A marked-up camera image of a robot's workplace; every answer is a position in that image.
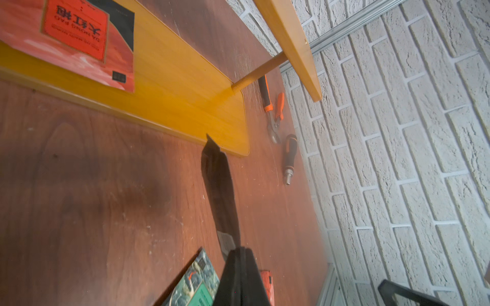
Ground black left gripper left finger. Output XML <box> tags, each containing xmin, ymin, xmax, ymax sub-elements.
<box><xmin>213</xmin><ymin>247</ymin><xmax>242</xmax><ymax>306</ymax></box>

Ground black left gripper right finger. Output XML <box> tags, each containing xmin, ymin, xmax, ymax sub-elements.
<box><xmin>241</xmin><ymin>247</ymin><xmax>270</xmax><ymax>306</ymax></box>

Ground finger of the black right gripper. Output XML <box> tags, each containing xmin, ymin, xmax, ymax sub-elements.
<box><xmin>378</xmin><ymin>279</ymin><xmax>449</xmax><ymax>306</ymax></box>

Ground red tea bag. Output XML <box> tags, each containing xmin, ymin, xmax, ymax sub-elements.
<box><xmin>260</xmin><ymin>270</ymin><xmax>275</xmax><ymax>306</ymax></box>
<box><xmin>201</xmin><ymin>136</ymin><xmax>241</xmax><ymax>260</ymax></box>
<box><xmin>1</xmin><ymin>0</ymin><xmax>135</xmax><ymax>93</ymax></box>

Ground red tea bag front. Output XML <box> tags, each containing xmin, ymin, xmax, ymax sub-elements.
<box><xmin>201</xmin><ymin>136</ymin><xmax>241</xmax><ymax>260</ymax></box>

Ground green tea bag middle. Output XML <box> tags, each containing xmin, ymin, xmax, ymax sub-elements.
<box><xmin>162</xmin><ymin>248</ymin><xmax>220</xmax><ymax>306</ymax></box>

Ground yellow wooden two-tier shelf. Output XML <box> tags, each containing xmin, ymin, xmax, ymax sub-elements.
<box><xmin>1</xmin><ymin>1</ymin><xmax>322</xmax><ymax>156</ymax></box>

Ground black orange ratchet screwdriver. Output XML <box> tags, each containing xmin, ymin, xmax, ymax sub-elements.
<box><xmin>283</xmin><ymin>134</ymin><xmax>298</xmax><ymax>186</ymax></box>

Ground orange handled groove pliers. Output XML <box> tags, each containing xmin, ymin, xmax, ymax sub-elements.
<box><xmin>258</xmin><ymin>75</ymin><xmax>285</xmax><ymax>144</ymax></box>

